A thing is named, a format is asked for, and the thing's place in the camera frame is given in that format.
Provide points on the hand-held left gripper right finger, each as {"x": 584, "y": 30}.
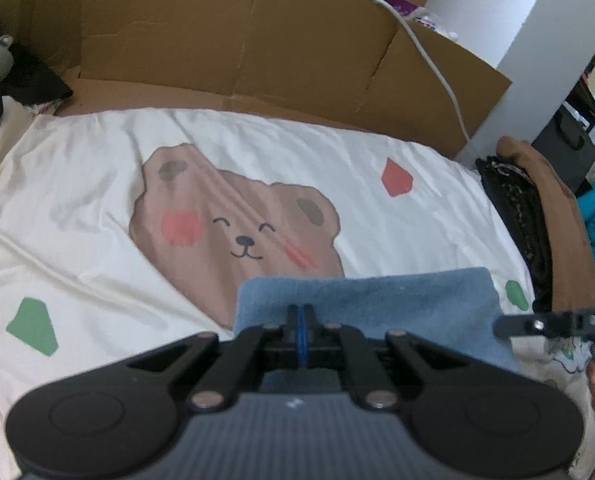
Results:
{"x": 322, "y": 342}

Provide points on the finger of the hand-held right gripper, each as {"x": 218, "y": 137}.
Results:
{"x": 520, "y": 326}

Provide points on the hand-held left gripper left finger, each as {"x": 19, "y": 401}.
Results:
{"x": 285, "y": 342}

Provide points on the light blue denim jeans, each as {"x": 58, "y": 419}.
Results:
{"x": 402, "y": 300}

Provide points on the folded brown garment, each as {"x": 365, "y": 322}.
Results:
{"x": 570, "y": 220}

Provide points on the black patterned garment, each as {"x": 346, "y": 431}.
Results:
{"x": 520, "y": 210}

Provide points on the black bag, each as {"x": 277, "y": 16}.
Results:
{"x": 562, "y": 152}

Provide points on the cream bear print bed sheet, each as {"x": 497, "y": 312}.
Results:
{"x": 77, "y": 200}

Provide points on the flat brown cardboard sheet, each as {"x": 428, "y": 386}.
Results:
{"x": 227, "y": 35}

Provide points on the purple wet wipes packet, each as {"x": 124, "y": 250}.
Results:
{"x": 400, "y": 5}

